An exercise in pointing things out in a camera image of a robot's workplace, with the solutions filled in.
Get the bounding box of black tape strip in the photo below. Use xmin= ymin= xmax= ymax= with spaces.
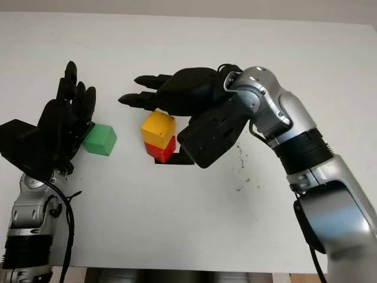
xmin=154 ymin=152 xmax=196 ymax=166

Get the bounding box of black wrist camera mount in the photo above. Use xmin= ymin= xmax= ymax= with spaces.
xmin=177 ymin=93 xmax=254 ymax=170
xmin=0 ymin=119 xmax=61 ymax=181

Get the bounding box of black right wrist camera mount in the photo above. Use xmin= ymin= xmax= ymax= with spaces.
xmin=177 ymin=93 xmax=254 ymax=170

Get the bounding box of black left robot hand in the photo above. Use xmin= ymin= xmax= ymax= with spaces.
xmin=39 ymin=60 xmax=97 ymax=175

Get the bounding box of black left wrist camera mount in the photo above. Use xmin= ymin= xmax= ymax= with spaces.
xmin=0 ymin=119 xmax=61 ymax=181

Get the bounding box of red wooden block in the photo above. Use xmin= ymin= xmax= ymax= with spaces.
xmin=143 ymin=134 xmax=177 ymax=163

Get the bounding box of yellow wooden block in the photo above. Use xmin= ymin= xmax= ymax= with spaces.
xmin=140 ymin=110 xmax=177 ymax=149

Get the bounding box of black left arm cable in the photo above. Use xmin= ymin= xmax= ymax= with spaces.
xmin=43 ymin=179 xmax=83 ymax=283

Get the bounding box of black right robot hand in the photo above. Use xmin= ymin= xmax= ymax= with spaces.
xmin=117 ymin=67 xmax=234 ymax=117

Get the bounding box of green wooden block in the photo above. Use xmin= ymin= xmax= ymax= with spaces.
xmin=82 ymin=123 xmax=118 ymax=157

